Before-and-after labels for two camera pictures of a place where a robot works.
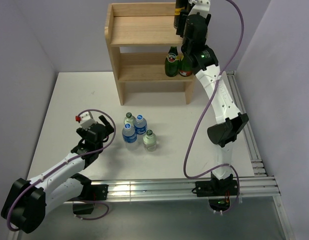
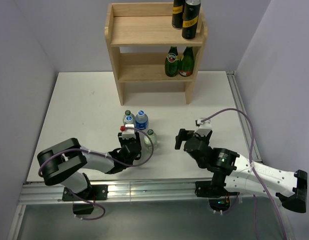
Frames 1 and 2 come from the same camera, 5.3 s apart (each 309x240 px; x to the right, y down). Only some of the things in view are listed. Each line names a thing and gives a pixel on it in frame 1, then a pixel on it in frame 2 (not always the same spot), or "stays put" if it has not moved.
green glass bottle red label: [172, 63] stays put
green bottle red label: [185, 68] stays put
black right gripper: [181, 23] -> [185, 138]
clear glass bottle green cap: [149, 141] stays put
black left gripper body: [100, 131] -> [129, 141]
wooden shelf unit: [140, 35] stays put
